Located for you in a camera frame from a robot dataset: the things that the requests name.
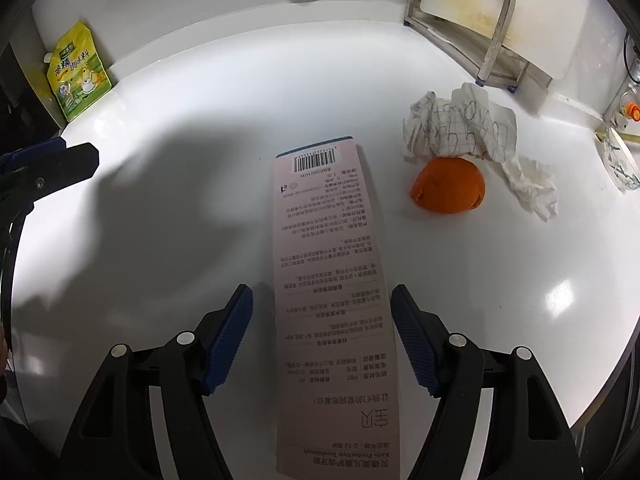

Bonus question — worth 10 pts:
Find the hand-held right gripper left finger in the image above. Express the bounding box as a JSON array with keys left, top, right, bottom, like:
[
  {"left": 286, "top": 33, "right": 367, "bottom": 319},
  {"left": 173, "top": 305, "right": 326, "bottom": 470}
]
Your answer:
[{"left": 59, "top": 284, "right": 254, "bottom": 480}]

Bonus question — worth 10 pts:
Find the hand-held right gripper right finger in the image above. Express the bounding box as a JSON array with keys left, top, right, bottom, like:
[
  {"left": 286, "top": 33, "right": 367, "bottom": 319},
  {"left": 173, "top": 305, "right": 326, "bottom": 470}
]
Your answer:
[{"left": 390, "top": 284, "right": 583, "bottom": 480}]

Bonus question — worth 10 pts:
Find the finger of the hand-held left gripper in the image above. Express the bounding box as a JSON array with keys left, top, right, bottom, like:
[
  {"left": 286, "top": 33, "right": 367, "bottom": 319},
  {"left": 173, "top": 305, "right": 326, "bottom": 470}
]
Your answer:
[
  {"left": 0, "top": 139, "right": 68, "bottom": 173},
  {"left": 0, "top": 143, "right": 100, "bottom": 206}
]

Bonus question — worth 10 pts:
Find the yellow green refill pouch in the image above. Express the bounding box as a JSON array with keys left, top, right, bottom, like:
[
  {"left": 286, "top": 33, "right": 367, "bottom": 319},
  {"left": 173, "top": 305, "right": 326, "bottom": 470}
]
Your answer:
[{"left": 42, "top": 21, "right": 113, "bottom": 122}]

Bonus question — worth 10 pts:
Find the orange fruit peel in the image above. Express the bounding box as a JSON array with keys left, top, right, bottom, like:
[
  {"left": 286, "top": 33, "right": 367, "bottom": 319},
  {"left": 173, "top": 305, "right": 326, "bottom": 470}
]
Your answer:
[{"left": 410, "top": 156, "right": 486, "bottom": 216}]

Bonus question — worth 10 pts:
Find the crumpled white tissue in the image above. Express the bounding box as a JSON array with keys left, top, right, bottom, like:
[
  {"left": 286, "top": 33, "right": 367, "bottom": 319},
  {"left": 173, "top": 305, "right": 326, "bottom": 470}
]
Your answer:
[{"left": 492, "top": 154, "right": 559, "bottom": 222}]

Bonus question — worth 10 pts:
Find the crumpled paper with pen grid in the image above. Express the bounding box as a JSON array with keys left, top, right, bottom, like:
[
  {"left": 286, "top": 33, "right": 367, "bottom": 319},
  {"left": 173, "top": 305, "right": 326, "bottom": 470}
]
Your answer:
[{"left": 402, "top": 82, "right": 518, "bottom": 163}]

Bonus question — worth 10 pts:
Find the patterned ceramic bowl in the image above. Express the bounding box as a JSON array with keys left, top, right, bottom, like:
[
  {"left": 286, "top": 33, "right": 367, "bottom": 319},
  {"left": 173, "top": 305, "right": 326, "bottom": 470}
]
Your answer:
[{"left": 602, "top": 125, "right": 640, "bottom": 193}]

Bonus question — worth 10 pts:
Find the steel cutting board rack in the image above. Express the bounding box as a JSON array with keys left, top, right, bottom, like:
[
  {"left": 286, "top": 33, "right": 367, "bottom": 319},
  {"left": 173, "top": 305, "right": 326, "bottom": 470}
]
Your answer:
[{"left": 402, "top": 0, "right": 531, "bottom": 95}]

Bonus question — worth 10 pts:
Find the white fitting with orange cap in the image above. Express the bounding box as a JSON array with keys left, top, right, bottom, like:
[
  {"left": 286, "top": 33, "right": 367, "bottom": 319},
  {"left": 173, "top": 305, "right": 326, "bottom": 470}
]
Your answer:
[{"left": 602, "top": 100, "right": 640, "bottom": 128}]

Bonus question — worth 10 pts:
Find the black cable loop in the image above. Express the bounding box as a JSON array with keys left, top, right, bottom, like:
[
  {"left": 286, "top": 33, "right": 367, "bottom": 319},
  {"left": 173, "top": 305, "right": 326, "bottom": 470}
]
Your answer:
[{"left": 622, "top": 32, "right": 640, "bottom": 83}]

